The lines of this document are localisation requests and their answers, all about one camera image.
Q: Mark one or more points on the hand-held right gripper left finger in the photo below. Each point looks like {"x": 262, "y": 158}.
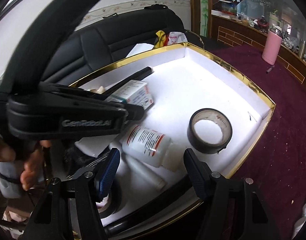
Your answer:
{"x": 109, "y": 175}

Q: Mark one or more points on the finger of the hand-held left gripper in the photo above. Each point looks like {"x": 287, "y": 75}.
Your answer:
{"x": 133, "y": 111}
{"x": 72, "y": 91}

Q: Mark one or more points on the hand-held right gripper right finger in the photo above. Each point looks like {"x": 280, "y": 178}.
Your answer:
{"x": 195, "y": 177}

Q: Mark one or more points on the white medicine box blue label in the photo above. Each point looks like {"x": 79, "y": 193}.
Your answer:
{"x": 138, "y": 92}

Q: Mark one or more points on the black tape roll red core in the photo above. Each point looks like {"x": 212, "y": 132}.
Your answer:
{"x": 115, "y": 202}

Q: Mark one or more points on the white silver tube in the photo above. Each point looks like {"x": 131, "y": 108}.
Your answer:
{"x": 148, "y": 173}

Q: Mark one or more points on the black marker white print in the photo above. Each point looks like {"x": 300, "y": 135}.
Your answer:
{"x": 140, "y": 73}

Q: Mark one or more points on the black foil packet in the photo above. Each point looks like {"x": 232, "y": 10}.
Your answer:
{"x": 75, "y": 155}

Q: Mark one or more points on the gold rimmed white box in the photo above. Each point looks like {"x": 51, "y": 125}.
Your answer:
{"x": 193, "y": 85}

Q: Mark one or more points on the person's left hand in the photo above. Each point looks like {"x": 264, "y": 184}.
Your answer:
{"x": 30, "y": 175}

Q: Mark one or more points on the white card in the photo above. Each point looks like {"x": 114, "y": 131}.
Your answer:
{"x": 140, "y": 50}

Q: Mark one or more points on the black leather sofa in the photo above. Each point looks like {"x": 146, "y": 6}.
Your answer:
{"x": 105, "y": 37}

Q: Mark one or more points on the yellow plastic bag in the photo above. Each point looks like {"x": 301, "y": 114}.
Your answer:
{"x": 161, "y": 37}

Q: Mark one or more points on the white snack bag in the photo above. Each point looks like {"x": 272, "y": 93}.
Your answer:
{"x": 176, "y": 38}

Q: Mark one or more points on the dark pen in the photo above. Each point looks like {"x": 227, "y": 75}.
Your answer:
{"x": 270, "y": 69}

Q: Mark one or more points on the wooden cabinet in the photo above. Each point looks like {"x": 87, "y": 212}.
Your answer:
{"x": 243, "y": 32}

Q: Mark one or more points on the blue cardboard box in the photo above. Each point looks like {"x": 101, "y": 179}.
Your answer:
{"x": 228, "y": 6}

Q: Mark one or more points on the pink thermos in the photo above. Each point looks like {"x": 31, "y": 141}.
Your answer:
{"x": 270, "y": 50}

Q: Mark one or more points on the steel flask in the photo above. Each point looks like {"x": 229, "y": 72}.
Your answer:
{"x": 303, "y": 48}

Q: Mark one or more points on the white green pitcher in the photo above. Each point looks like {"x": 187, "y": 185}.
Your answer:
{"x": 273, "y": 18}

